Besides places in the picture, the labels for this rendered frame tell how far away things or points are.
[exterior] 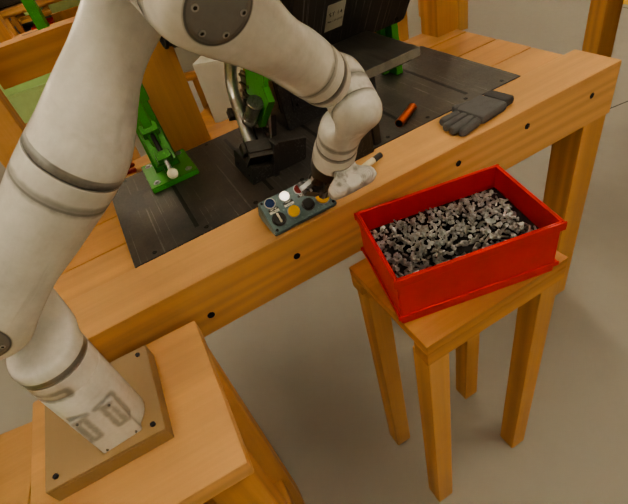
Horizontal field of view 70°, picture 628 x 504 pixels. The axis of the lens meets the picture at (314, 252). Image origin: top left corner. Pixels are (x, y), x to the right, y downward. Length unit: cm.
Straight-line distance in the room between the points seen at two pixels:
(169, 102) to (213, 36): 101
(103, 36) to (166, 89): 95
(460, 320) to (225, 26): 64
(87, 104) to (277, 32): 17
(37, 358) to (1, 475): 41
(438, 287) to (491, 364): 97
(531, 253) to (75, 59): 74
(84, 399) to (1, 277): 24
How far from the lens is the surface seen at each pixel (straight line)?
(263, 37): 43
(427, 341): 83
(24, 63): 143
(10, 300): 55
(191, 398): 81
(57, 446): 86
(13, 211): 49
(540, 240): 87
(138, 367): 86
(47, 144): 45
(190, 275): 94
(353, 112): 62
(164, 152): 121
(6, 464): 105
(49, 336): 67
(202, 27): 38
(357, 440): 163
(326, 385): 175
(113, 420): 75
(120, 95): 45
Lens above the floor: 148
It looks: 42 degrees down
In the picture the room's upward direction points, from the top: 17 degrees counter-clockwise
